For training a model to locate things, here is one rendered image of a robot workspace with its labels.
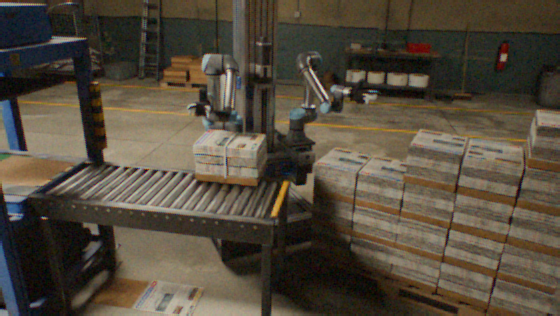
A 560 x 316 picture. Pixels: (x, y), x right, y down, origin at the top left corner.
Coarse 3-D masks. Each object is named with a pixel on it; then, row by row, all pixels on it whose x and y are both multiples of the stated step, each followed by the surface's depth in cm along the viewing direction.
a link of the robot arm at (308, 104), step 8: (312, 56) 297; (320, 56) 304; (312, 64) 299; (320, 64) 307; (304, 88) 311; (304, 96) 313; (312, 96) 311; (304, 104) 314; (312, 104) 314; (312, 112) 314; (312, 120) 318
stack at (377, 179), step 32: (320, 160) 274; (352, 160) 276; (384, 160) 278; (352, 192) 263; (384, 192) 253; (416, 192) 243; (448, 192) 234; (352, 224) 274; (384, 224) 259; (416, 224) 249; (480, 224) 231; (320, 256) 291; (352, 256) 278; (384, 256) 267; (416, 256) 255; (448, 256) 246; (480, 256) 236; (384, 288) 274; (416, 288) 265; (448, 288) 252; (480, 288) 241
